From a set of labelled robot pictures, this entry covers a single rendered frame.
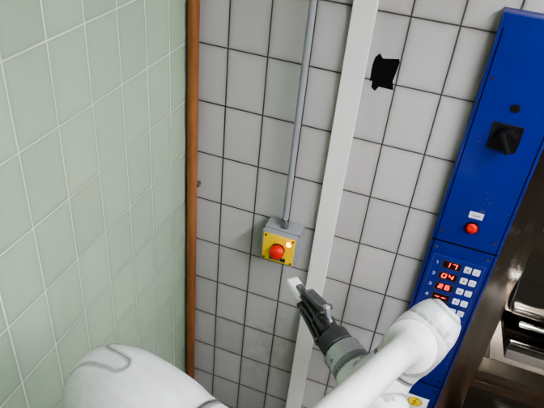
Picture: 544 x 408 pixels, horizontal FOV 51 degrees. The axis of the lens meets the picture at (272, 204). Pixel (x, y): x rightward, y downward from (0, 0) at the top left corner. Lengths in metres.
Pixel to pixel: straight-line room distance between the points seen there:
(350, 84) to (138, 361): 0.79
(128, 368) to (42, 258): 0.41
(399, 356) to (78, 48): 0.76
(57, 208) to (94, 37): 0.31
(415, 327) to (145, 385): 0.57
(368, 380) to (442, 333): 0.23
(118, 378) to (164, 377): 0.06
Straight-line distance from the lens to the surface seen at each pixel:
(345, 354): 1.25
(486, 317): 1.64
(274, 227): 1.52
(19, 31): 0.94
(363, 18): 1.26
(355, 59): 1.29
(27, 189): 1.03
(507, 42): 1.24
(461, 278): 1.52
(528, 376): 1.83
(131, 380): 0.76
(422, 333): 1.13
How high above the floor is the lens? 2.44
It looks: 35 degrees down
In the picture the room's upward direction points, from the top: 6 degrees clockwise
